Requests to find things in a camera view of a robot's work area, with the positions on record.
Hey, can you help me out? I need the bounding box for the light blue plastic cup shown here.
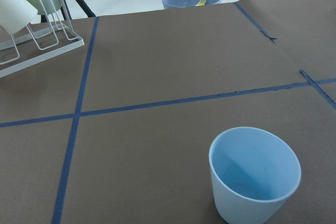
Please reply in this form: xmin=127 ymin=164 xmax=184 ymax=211
xmin=208 ymin=127 xmax=301 ymax=223

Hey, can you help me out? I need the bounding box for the yellow fork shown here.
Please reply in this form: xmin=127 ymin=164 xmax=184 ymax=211
xmin=195 ymin=0 xmax=207 ymax=6

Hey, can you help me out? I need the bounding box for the white cup on rack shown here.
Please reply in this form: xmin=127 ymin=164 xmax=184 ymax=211
xmin=1 ymin=0 xmax=38 ymax=35

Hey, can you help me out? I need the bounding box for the white wire cup rack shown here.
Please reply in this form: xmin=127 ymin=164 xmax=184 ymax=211
xmin=1 ymin=10 xmax=84 ymax=77

